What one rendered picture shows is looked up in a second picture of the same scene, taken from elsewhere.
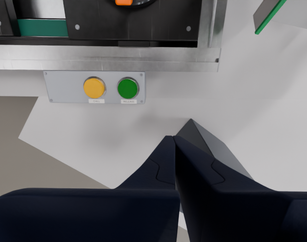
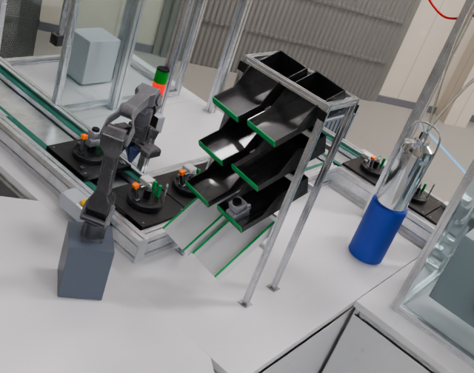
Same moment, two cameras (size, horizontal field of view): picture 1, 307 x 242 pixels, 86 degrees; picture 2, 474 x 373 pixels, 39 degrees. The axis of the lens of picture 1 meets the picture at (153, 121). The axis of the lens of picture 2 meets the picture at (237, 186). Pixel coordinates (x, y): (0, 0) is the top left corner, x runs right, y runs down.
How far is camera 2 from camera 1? 225 cm
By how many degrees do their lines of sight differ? 80
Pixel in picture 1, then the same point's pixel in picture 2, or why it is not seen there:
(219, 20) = (155, 232)
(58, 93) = (69, 193)
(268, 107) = (149, 308)
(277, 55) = (174, 291)
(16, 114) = not seen: outside the picture
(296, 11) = (180, 238)
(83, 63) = not seen: hidden behind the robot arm
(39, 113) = (26, 202)
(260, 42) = (170, 280)
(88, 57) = not seen: hidden behind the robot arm
